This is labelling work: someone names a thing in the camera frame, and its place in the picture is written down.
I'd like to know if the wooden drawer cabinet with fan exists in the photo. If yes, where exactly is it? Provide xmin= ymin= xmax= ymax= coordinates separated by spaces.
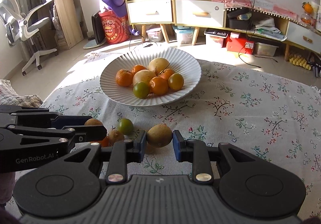
xmin=174 ymin=0 xmax=225 ymax=46

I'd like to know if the long low wooden sideboard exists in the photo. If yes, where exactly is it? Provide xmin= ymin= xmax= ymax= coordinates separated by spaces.
xmin=211 ymin=0 xmax=320 ymax=59

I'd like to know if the floral tablecloth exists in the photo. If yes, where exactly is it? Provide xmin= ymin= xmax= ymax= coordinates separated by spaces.
xmin=43 ymin=53 xmax=320 ymax=222

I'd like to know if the brown kiwi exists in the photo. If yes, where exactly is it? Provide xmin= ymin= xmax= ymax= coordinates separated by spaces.
xmin=108 ymin=129 xmax=125 ymax=146
xmin=84 ymin=119 xmax=103 ymax=126
xmin=145 ymin=143 xmax=158 ymax=154
xmin=147 ymin=124 xmax=173 ymax=148

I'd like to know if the green tomato front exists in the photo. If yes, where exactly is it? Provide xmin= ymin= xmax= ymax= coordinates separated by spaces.
xmin=117 ymin=118 xmax=134 ymax=135

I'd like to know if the red printed bag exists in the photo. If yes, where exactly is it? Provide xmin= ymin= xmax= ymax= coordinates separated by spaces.
xmin=99 ymin=10 xmax=130 ymax=44

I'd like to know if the white ribbed plate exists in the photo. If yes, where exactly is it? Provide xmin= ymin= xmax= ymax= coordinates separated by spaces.
xmin=100 ymin=48 xmax=201 ymax=107

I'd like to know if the large orange tomato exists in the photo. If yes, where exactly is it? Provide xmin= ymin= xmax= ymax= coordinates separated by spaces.
xmin=93 ymin=136 xmax=110 ymax=147

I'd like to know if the red box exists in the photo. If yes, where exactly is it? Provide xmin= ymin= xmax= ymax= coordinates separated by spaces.
xmin=226 ymin=32 xmax=255 ymax=55

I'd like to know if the beige knitted cushion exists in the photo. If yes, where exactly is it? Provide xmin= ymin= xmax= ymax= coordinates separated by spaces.
xmin=0 ymin=79 xmax=43 ymax=108

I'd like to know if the orange mandarin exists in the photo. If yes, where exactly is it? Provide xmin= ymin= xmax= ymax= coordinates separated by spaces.
xmin=115 ymin=69 xmax=133 ymax=87

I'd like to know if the orange tangerine with stem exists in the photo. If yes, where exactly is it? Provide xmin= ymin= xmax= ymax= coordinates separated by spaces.
xmin=157 ymin=65 xmax=175 ymax=80

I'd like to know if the large yellow fruit back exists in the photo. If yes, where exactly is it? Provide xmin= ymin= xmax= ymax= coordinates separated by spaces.
xmin=147 ymin=57 xmax=170 ymax=75

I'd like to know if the green-orange tomato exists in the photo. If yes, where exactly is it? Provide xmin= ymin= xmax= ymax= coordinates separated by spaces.
xmin=168 ymin=73 xmax=184 ymax=91

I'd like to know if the left hand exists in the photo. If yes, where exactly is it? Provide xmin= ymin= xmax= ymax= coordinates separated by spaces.
xmin=0 ymin=172 xmax=15 ymax=205

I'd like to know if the white office chair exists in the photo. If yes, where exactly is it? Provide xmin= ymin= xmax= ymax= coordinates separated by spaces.
xmin=0 ymin=0 xmax=59 ymax=77

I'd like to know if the black floor cable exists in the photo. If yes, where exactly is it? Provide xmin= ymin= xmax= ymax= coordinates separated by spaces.
xmin=128 ymin=34 xmax=161 ymax=52

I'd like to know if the purple plush toy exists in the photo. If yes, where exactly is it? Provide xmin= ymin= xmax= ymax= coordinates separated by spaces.
xmin=101 ymin=0 xmax=140 ymax=36

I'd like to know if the large yellow fruit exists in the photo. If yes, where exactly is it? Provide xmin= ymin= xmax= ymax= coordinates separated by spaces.
xmin=133 ymin=70 xmax=156 ymax=86
xmin=147 ymin=57 xmax=170 ymax=75

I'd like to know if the large yellow fruit front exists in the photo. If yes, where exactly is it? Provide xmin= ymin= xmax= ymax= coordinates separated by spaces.
xmin=133 ymin=70 xmax=156 ymax=86

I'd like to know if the green tomato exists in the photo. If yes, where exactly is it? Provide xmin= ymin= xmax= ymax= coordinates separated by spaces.
xmin=117 ymin=118 xmax=134 ymax=135
xmin=133 ymin=81 xmax=150 ymax=99

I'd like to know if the black flat heater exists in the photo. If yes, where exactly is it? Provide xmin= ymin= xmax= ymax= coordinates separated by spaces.
xmin=91 ymin=12 xmax=106 ymax=45

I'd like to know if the wooden desk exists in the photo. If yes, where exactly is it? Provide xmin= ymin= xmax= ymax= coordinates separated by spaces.
xmin=37 ymin=0 xmax=84 ymax=50

